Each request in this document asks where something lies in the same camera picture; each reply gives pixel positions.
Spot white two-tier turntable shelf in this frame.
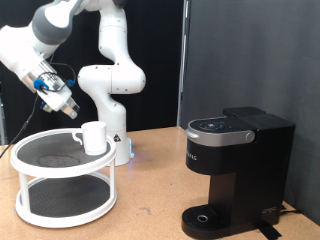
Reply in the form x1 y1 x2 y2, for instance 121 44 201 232
9 127 118 229

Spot black machine power cord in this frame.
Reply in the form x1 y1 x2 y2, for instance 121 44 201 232
279 203 302 216

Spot black wrist cable blue clips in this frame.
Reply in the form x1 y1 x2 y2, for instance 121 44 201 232
32 61 77 94

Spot black Keurig coffee machine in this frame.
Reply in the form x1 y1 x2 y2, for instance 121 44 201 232
181 106 296 240

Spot grey metal frame post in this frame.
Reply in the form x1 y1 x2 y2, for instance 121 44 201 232
0 81 7 146

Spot white mug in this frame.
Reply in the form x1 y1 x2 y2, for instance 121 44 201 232
72 121 108 157

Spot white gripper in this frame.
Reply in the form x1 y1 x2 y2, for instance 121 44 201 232
35 78 82 120

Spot long black hanging cable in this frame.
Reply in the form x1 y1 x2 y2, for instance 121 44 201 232
0 93 40 158

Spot vertical metal pole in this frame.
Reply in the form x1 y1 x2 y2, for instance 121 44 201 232
176 0 191 128

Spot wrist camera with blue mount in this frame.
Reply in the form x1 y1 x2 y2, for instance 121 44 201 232
39 101 54 114

